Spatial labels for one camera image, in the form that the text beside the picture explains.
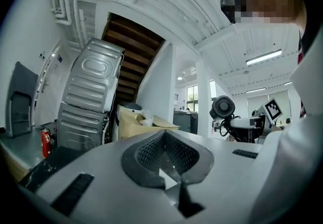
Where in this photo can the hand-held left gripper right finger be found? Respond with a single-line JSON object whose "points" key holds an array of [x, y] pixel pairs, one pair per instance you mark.
{"points": [[227, 187]]}

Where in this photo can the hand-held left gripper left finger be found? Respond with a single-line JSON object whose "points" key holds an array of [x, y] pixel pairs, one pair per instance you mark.
{"points": [[101, 187]]}

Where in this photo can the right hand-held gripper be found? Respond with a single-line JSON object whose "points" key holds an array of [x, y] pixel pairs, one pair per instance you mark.
{"points": [[273, 110]]}

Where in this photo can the black marble sink counter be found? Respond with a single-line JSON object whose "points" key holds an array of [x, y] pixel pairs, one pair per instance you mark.
{"points": [[48, 165]]}

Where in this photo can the long ceiling light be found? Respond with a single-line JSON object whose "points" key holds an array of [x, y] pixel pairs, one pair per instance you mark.
{"points": [[263, 57], [255, 90]]}

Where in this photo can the silver washing machine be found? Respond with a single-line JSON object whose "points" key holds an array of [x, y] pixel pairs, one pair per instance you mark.
{"points": [[94, 76], [80, 127]]}

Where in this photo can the cardboard box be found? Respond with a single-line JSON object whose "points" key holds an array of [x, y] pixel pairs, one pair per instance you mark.
{"points": [[136, 127]]}

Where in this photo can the red fire extinguisher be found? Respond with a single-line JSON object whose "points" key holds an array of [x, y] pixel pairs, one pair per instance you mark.
{"points": [[45, 142]]}

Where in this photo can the gray cabinet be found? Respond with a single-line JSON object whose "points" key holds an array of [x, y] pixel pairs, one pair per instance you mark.
{"points": [[185, 122]]}

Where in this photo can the window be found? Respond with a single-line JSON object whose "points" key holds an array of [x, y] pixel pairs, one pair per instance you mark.
{"points": [[192, 98]]}

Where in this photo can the clear plastic bag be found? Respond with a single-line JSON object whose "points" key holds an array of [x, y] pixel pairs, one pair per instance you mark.
{"points": [[147, 117]]}

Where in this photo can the white door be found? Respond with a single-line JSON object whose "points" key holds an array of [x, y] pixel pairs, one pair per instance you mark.
{"points": [[48, 84]]}

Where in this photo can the brown wooden staircase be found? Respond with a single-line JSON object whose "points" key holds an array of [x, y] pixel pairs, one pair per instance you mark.
{"points": [[131, 49]]}

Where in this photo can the black head camera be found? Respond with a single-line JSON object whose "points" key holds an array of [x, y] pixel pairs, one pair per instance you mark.
{"points": [[227, 9]]}

